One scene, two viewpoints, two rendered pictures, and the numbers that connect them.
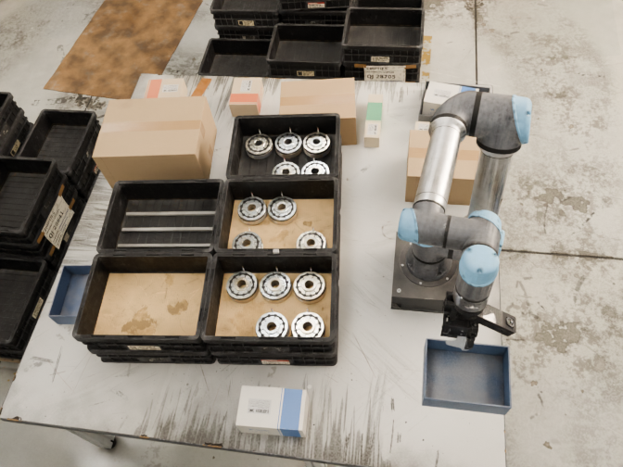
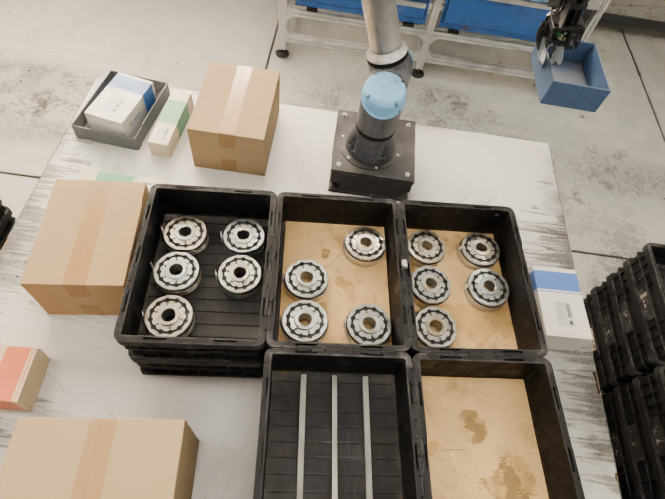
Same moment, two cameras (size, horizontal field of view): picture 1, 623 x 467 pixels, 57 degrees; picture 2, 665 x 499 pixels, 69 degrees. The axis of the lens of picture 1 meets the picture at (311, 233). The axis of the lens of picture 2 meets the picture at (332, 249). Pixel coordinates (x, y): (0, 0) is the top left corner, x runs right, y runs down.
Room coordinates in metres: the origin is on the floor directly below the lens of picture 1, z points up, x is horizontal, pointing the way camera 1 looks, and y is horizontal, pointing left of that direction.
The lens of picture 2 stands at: (1.30, 0.62, 1.86)
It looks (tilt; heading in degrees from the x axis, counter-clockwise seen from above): 57 degrees down; 250
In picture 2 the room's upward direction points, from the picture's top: 11 degrees clockwise
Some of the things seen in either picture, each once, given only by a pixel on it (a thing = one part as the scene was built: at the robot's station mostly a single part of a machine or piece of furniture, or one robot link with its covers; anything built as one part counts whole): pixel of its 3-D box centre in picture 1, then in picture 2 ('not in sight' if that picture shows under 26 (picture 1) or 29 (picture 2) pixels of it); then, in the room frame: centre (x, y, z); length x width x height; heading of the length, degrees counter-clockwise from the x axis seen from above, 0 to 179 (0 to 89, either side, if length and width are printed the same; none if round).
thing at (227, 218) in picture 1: (280, 223); (335, 277); (1.09, 0.10, 0.87); 0.40 x 0.30 x 0.11; 80
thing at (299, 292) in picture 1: (309, 285); (426, 246); (0.84, 0.03, 0.86); 0.10 x 0.10 x 0.01
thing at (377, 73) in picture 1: (384, 76); not in sight; (2.20, -0.50, 0.41); 0.31 x 0.02 x 0.16; 74
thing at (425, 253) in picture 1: (433, 235); (381, 103); (0.88, -0.37, 0.97); 0.13 x 0.12 x 0.14; 66
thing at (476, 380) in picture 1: (464, 375); (568, 72); (0.40, -0.32, 1.10); 0.20 x 0.15 x 0.07; 74
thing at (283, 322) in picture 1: (272, 327); (488, 287); (0.72, 0.17, 0.86); 0.10 x 0.10 x 0.01
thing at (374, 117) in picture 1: (374, 119); (124, 190); (1.61, -0.33, 0.73); 0.24 x 0.06 x 0.06; 165
